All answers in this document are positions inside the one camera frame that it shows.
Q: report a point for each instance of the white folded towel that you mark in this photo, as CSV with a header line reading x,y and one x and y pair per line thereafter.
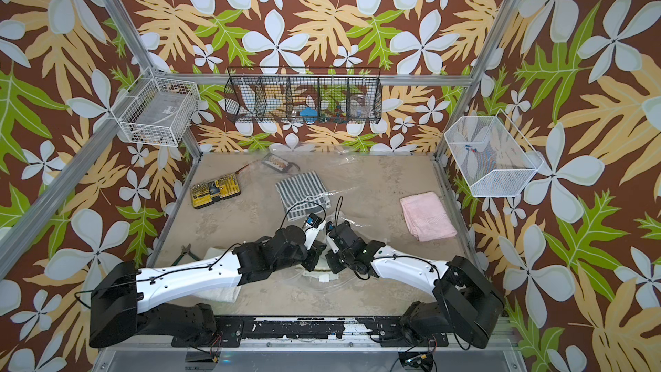
x,y
225,295

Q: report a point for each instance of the clear plastic vacuum bag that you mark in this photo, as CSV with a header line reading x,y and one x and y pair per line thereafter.
x,y
305,197

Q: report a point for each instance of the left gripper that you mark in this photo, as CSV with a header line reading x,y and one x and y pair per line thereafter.
x,y
315,251

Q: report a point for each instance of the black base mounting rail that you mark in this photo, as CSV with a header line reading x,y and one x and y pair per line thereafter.
x,y
233,331

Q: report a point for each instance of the green handled pliers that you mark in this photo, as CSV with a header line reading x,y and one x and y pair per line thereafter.
x,y
186,252

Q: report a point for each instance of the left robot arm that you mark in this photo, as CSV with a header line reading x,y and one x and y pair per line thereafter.
x,y
129,301

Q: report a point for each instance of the white mesh basket right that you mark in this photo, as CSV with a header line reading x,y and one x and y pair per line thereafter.
x,y
493,156

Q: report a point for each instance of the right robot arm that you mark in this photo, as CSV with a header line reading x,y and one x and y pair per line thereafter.
x,y
467,305

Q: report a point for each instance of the pale green towel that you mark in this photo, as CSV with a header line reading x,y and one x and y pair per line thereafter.
x,y
322,266

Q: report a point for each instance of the white wire basket left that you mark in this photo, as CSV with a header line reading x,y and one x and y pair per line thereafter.
x,y
156,109

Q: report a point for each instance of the black battery holder with wires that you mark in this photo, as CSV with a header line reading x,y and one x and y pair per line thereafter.
x,y
280,165

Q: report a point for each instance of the yellow screwdriver bit case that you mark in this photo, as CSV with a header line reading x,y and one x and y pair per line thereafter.
x,y
213,191

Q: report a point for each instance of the black wire basket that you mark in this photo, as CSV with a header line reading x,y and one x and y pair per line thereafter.
x,y
308,96

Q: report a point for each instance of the green white striped towel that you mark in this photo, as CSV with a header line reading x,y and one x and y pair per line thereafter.
x,y
303,194

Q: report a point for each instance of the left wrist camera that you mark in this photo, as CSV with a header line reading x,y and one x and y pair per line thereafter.
x,y
312,221

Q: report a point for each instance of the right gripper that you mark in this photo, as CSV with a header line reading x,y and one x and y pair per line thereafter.
x,y
334,265

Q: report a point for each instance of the pink folded towel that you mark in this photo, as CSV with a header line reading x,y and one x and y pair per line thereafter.
x,y
426,218

